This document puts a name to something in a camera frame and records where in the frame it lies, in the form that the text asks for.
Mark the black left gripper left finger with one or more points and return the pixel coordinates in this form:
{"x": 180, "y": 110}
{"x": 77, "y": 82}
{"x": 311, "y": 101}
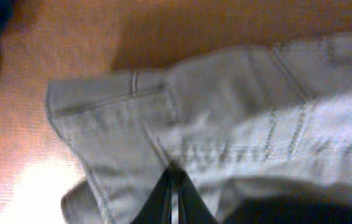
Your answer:
{"x": 158, "y": 207}

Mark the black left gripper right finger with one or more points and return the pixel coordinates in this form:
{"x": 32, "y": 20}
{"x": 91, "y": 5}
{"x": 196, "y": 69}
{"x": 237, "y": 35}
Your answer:
{"x": 191, "y": 207}

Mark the grey shorts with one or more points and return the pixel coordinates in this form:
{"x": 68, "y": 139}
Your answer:
{"x": 248, "y": 124}

